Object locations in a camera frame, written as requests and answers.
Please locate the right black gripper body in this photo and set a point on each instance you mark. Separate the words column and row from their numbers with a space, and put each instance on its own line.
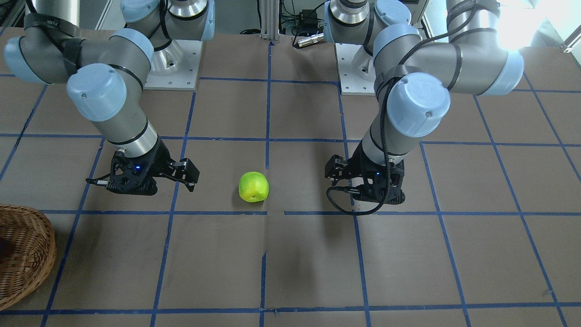
column 160, row 157

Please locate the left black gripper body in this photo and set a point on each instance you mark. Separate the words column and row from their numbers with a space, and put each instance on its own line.
column 357, row 161

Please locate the green apple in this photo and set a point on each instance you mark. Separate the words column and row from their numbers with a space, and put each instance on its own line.
column 253, row 187

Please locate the dark red apple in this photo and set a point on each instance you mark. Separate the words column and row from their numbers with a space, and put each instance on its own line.
column 4, row 247

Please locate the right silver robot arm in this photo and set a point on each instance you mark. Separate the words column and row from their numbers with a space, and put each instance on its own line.
column 105, row 79

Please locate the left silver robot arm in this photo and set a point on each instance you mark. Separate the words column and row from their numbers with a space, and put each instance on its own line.
column 413, row 82

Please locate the woven wicker basket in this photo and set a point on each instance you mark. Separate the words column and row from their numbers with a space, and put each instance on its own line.
column 32, row 252

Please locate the black power adapter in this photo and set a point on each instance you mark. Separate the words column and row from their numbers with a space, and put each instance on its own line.
column 308, row 19

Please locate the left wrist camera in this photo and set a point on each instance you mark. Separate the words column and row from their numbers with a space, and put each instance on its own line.
column 336, row 168

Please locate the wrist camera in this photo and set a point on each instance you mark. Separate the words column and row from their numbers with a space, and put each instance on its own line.
column 336, row 168
column 184, row 172

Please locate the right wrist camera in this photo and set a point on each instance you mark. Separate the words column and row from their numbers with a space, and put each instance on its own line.
column 184, row 172

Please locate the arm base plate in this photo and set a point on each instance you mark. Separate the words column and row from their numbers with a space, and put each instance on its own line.
column 357, row 74
column 176, row 67

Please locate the aluminium frame post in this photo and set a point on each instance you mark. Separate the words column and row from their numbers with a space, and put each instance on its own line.
column 270, row 20

